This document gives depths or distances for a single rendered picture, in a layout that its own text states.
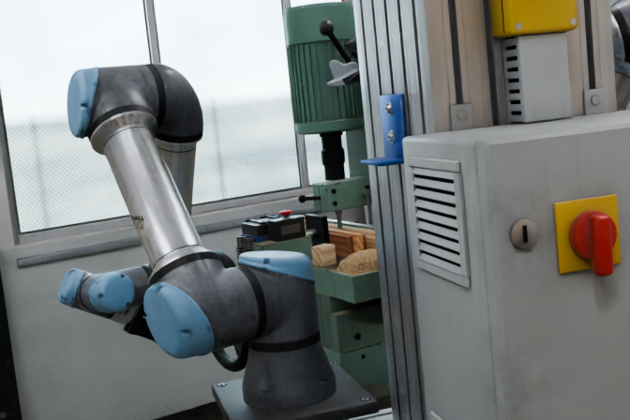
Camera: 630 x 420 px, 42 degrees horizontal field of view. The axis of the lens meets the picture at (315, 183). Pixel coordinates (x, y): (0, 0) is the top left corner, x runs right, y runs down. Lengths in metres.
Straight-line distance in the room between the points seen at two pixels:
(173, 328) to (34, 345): 2.02
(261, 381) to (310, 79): 0.90
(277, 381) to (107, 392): 2.07
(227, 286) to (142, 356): 2.12
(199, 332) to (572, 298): 0.57
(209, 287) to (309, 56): 0.90
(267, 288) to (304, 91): 0.84
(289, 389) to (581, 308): 0.58
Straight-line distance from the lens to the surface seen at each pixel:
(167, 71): 1.47
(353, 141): 2.14
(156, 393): 3.40
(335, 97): 1.99
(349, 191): 2.06
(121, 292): 1.60
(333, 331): 1.89
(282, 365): 1.30
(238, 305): 1.23
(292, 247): 1.95
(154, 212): 1.30
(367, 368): 1.94
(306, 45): 2.00
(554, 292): 0.82
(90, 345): 3.26
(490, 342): 0.83
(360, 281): 1.78
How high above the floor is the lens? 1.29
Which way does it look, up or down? 6 degrees down
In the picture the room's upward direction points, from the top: 6 degrees counter-clockwise
